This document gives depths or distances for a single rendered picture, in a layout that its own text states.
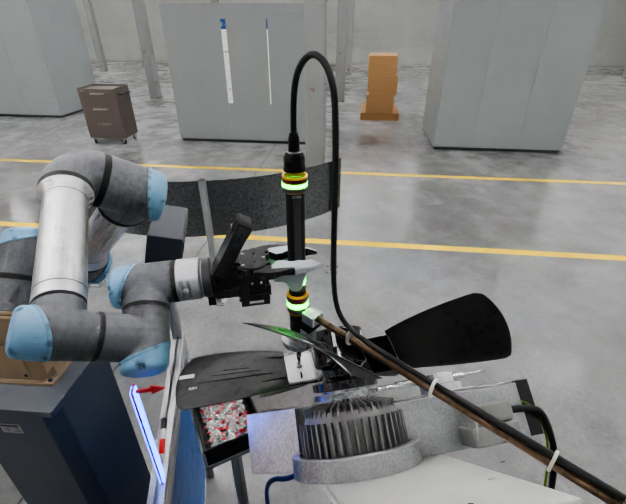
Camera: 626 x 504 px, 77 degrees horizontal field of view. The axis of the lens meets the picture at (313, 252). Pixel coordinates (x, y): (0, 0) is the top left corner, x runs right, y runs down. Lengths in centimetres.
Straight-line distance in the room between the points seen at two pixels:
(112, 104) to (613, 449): 732
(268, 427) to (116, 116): 691
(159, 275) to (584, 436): 233
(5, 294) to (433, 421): 106
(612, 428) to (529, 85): 534
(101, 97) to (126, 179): 672
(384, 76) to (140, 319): 834
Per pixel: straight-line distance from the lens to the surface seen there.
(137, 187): 93
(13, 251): 128
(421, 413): 94
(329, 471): 82
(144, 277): 72
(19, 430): 140
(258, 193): 274
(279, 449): 101
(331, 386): 86
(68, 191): 85
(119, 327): 67
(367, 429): 84
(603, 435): 270
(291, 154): 64
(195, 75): 723
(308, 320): 77
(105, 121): 771
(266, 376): 89
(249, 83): 697
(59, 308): 67
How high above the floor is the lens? 185
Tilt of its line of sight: 30 degrees down
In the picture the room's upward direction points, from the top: straight up
